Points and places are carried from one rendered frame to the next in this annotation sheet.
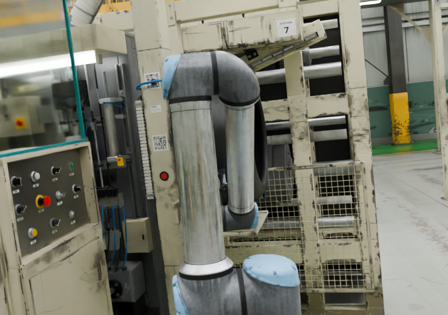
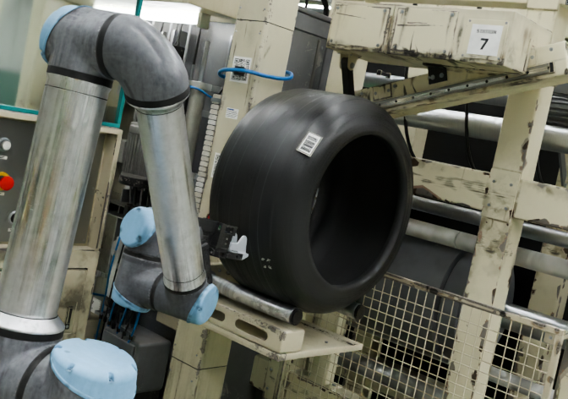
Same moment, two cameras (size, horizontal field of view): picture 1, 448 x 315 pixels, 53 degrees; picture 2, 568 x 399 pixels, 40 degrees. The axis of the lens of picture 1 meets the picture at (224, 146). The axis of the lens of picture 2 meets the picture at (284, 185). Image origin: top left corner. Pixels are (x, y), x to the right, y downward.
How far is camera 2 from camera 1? 92 cm
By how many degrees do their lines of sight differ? 27
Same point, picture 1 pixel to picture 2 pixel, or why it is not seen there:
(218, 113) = (272, 141)
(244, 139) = (156, 163)
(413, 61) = not seen: outside the picture
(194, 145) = (43, 139)
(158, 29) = not seen: outside the picture
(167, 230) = not seen: hidden behind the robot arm
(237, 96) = (130, 88)
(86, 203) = (92, 215)
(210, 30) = (372, 16)
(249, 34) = (424, 36)
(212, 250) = (19, 297)
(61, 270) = not seen: outside the picture
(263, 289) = (50, 384)
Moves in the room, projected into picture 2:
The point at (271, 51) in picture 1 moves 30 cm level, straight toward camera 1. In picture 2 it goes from (468, 78) to (426, 59)
